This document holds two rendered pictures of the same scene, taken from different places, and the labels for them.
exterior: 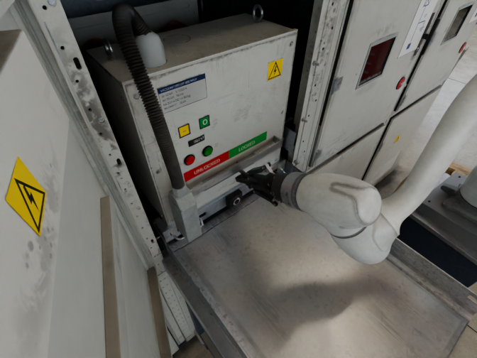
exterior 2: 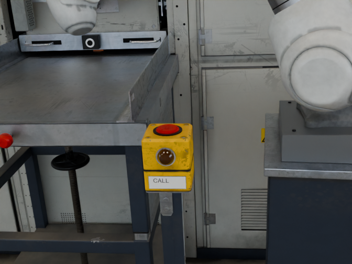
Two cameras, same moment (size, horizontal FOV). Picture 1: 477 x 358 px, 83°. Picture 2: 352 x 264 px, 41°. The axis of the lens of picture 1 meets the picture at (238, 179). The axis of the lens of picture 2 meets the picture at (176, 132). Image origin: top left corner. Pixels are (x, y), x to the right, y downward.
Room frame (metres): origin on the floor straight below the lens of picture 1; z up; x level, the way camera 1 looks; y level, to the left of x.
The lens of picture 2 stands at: (-0.34, -1.39, 1.19)
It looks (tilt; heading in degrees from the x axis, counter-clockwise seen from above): 21 degrees down; 46
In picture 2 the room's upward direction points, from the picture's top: 3 degrees counter-clockwise
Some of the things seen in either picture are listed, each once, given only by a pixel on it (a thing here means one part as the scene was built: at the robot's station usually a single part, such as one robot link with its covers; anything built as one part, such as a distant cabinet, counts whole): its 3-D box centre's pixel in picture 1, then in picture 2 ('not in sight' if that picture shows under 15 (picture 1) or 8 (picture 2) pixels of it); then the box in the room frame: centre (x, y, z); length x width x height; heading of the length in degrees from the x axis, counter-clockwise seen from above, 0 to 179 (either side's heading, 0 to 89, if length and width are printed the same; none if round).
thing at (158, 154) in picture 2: not in sight; (165, 158); (0.14, -0.87, 0.87); 0.03 x 0.01 x 0.03; 129
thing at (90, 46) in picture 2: (234, 199); (90, 42); (0.62, 0.01, 0.90); 0.06 x 0.03 x 0.05; 129
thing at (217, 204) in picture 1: (228, 192); (94, 40); (0.65, 0.04, 0.89); 0.54 x 0.05 x 0.06; 129
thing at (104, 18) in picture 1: (134, 38); not in sight; (1.08, 0.39, 1.28); 0.58 x 0.02 x 0.19; 129
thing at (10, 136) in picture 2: not in sight; (6, 139); (0.06, -0.44, 0.82); 0.04 x 0.03 x 0.03; 39
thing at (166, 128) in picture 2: not in sight; (167, 131); (0.17, -0.84, 0.90); 0.04 x 0.04 x 0.02
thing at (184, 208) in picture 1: (184, 212); (22, 3); (0.45, 0.15, 1.04); 0.08 x 0.05 x 0.17; 39
